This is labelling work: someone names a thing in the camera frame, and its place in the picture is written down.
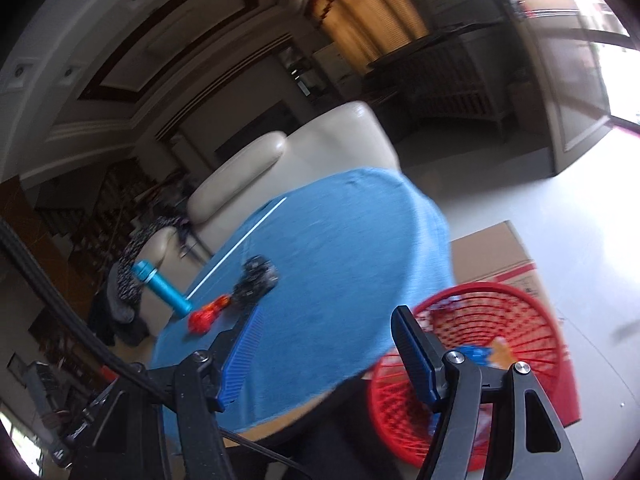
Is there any black cable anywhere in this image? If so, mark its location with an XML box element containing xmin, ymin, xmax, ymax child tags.
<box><xmin>0</xmin><ymin>216</ymin><xmax>312</xmax><ymax>480</ymax></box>

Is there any beige leather sofa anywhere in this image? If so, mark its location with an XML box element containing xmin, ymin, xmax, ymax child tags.
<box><xmin>136</xmin><ymin>100</ymin><xmax>402</xmax><ymax>338</ymax></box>

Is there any blue wrapper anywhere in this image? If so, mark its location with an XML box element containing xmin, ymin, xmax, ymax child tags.
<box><xmin>456</xmin><ymin>344</ymin><xmax>492</xmax><ymax>366</ymax></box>

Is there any blue metal bottle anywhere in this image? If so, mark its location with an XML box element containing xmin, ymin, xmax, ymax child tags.
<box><xmin>132</xmin><ymin>260</ymin><xmax>193</xmax><ymax>318</ymax></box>

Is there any black white patterned cloth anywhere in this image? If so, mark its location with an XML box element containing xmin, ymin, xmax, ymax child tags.
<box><xmin>104</xmin><ymin>213</ymin><xmax>194</xmax><ymax>326</ymax></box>

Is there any brown cardboard box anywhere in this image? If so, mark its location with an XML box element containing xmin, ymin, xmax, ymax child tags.
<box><xmin>451</xmin><ymin>221</ymin><xmax>582</xmax><ymax>427</ymax></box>

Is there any orange red wrapper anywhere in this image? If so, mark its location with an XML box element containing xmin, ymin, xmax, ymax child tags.
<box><xmin>188</xmin><ymin>294</ymin><xmax>232</xmax><ymax>335</ymax></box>

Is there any dark wooden cabinet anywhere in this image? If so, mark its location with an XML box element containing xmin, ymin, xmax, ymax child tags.
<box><xmin>370</xmin><ymin>21</ymin><xmax>522</xmax><ymax>138</ymax></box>

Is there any blue table cloth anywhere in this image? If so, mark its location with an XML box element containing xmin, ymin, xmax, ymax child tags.
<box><xmin>150</xmin><ymin>167</ymin><xmax>458</xmax><ymax>441</ymax></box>

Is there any white thin strip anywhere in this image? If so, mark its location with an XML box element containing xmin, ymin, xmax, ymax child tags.
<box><xmin>186</xmin><ymin>196</ymin><xmax>288</xmax><ymax>299</ymax></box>

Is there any red mesh waste basket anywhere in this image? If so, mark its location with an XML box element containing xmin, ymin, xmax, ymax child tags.
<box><xmin>368</xmin><ymin>282</ymin><xmax>580</xmax><ymax>467</ymax></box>

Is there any black wrapper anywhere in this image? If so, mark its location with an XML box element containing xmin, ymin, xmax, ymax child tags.
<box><xmin>231</xmin><ymin>255</ymin><xmax>279</xmax><ymax>308</ymax></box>

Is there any yellow curtain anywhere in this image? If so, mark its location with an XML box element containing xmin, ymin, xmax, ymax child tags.
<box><xmin>306</xmin><ymin>0</ymin><xmax>428</xmax><ymax>75</ymax></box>

